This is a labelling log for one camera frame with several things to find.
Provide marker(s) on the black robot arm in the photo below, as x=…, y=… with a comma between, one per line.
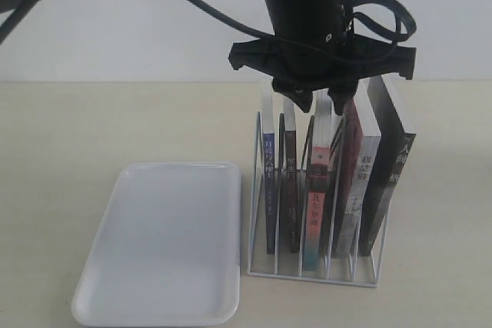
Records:
x=331, y=45

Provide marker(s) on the pink red spine book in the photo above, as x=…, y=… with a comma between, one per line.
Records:
x=317, y=173

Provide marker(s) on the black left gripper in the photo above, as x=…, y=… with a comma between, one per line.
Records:
x=296, y=72

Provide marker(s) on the black grey cover book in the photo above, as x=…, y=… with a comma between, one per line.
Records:
x=397, y=137

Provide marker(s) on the blue moon cover book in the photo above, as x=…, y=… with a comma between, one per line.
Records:
x=268, y=150

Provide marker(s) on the grey white spine book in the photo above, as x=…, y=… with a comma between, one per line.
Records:
x=361, y=140

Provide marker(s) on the dark brown spine book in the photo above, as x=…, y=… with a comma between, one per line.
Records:
x=289, y=178

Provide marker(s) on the white plastic tray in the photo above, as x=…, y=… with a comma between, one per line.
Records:
x=167, y=252

